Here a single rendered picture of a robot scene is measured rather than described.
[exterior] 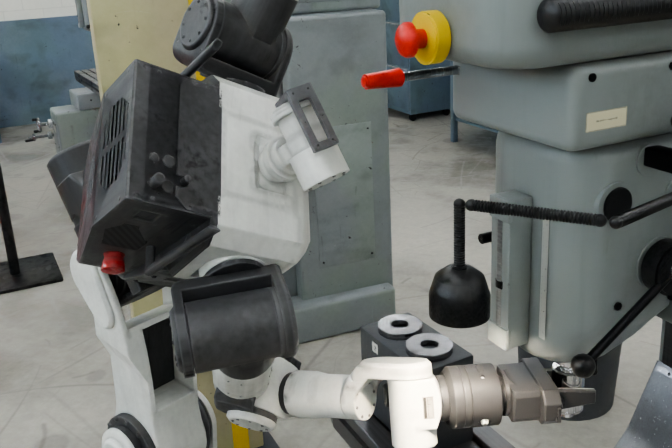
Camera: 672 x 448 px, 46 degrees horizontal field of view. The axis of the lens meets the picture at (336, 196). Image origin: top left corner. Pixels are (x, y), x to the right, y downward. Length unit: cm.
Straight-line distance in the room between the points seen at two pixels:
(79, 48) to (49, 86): 57
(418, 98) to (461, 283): 757
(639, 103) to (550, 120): 11
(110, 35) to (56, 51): 734
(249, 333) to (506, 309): 34
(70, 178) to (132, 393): 39
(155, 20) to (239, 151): 153
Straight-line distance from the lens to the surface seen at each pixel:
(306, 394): 123
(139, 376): 141
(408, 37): 88
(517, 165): 104
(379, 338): 158
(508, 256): 103
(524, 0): 84
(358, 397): 119
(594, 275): 103
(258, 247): 103
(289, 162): 103
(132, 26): 255
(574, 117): 90
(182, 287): 103
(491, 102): 101
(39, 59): 986
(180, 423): 148
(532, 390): 116
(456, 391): 114
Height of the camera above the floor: 187
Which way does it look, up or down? 18 degrees down
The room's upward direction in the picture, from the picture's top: 3 degrees counter-clockwise
